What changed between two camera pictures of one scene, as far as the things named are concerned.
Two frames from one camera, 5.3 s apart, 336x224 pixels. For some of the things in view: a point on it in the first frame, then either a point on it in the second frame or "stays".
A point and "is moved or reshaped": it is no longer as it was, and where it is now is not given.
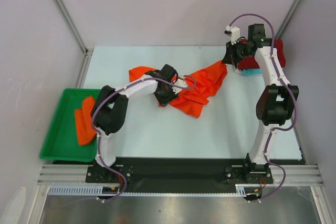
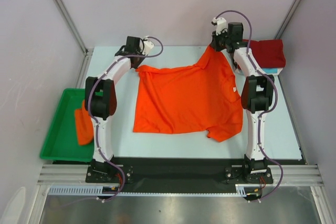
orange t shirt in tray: [86, 132] stays
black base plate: [184, 175] stays
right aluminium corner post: [297, 2] stays
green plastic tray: [61, 140] stays
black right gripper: [230, 56] to [216, 44]
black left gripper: [164, 102] to [136, 65]
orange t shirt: [208, 79] is moved or reshaped
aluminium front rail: [75, 175] stays
